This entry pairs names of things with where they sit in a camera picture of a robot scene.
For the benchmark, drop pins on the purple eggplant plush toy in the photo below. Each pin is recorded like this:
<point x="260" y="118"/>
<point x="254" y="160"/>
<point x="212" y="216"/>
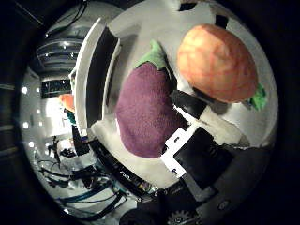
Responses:
<point x="143" y="109"/>

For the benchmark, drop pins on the black panel with white print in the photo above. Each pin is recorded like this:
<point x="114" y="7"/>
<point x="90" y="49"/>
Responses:
<point x="125" y="175"/>

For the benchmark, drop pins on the orange fruit plush toy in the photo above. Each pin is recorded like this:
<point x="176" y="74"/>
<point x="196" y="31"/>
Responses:
<point x="215" y="62"/>

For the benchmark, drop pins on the white bin with black interior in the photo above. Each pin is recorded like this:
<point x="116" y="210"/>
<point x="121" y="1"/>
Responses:
<point x="83" y="78"/>

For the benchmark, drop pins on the orange and teal object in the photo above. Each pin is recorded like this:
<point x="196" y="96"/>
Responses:
<point x="67" y="100"/>

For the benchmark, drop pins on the dark wall window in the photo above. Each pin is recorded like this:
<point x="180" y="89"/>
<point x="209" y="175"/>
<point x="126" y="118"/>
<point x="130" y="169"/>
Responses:
<point x="56" y="88"/>

